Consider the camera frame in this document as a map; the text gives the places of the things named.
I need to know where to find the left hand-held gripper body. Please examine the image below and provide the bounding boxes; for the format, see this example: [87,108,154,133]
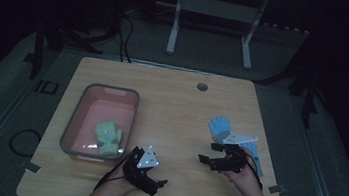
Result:
[119,141,164,196]

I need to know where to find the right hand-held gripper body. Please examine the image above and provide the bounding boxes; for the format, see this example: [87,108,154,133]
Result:
[208,130,259,177]

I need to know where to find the blue glove grey cuff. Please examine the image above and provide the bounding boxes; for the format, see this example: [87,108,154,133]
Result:
[205,113,236,146]
[237,140,269,178]

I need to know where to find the green mitten with face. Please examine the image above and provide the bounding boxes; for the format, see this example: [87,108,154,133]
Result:
[91,119,125,159]

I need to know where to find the pink plastic bin grey rim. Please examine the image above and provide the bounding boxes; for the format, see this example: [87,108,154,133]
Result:
[57,79,142,168]

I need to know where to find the person's right hand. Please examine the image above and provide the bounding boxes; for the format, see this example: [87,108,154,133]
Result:
[217,145,269,196]

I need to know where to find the person's left hand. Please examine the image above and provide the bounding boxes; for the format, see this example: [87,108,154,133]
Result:
[104,164,142,196]

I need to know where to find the grey tape piece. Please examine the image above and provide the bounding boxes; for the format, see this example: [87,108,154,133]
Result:
[267,183,288,196]
[22,159,43,175]

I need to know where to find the grey table grommet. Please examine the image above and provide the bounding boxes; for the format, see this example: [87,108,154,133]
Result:
[196,82,209,93]

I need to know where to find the black tripod stand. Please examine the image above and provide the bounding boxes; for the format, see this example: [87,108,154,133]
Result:
[28,0,123,90]
[253,22,329,130]

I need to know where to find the white metal stand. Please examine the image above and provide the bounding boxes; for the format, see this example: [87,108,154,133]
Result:
[164,0,271,72]

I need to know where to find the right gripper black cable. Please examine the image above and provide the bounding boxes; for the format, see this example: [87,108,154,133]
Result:
[241,153,268,191]

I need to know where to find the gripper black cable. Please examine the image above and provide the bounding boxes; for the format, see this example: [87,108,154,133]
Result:
[241,153,268,191]
[94,145,139,196]

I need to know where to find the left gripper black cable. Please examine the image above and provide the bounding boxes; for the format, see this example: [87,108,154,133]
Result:
[94,145,139,196]

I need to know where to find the black floor cables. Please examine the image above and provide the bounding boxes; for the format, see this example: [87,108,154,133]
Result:
[111,14,138,65]

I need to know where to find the black cable loop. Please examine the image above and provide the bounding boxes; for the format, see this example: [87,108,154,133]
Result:
[7,126,43,159]

